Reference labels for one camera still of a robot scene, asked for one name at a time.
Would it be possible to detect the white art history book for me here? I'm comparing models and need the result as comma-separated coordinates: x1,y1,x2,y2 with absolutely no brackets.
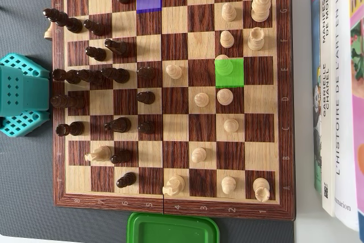
334,0,364,233

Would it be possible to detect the white wooden pawn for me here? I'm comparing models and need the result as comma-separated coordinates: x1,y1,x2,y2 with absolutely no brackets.
220,30,234,50
191,147,208,164
165,64,183,80
221,176,237,195
194,92,210,109
221,2,238,22
224,118,239,134

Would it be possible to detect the green plastic container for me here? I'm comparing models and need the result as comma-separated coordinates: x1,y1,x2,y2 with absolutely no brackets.
127,212,221,243

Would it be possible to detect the white wooden rook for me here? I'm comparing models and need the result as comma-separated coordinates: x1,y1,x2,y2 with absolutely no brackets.
253,178,271,203
247,27,264,52

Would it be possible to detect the white wooden knight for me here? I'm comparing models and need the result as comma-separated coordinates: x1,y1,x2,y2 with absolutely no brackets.
162,175,185,197
84,145,112,164

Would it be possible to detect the white wooden chess piece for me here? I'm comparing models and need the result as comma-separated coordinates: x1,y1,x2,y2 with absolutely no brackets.
44,22,55,40

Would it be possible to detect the white wooden king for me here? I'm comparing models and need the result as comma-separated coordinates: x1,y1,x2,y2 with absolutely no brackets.
250,0,271,23

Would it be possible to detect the dark wooden knight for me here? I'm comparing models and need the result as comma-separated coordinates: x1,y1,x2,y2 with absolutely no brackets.
104,39,131,57
104,117,131,133

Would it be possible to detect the white wooden queen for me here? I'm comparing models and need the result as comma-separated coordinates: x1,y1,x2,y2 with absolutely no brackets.
215,54,234,77

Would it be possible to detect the white Gabrielle Chanel book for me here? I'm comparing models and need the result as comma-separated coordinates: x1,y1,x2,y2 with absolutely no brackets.
320,0,338,217

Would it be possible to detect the dark wooden king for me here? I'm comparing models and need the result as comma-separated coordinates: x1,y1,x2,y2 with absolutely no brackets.
42,8,83,34

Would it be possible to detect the wooden chessboard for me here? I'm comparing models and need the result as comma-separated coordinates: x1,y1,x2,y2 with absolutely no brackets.
51,0,296,223

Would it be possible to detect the dark wooden queen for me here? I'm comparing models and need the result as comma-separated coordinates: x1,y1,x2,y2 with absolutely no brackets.
50,94,86,109

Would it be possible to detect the white pawn right of pair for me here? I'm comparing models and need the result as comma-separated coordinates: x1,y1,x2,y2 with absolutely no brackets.
217,88,234,106

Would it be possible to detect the dark wooden rook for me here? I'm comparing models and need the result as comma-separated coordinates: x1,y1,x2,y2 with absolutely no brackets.
52,68,82,84
55,121,85,137

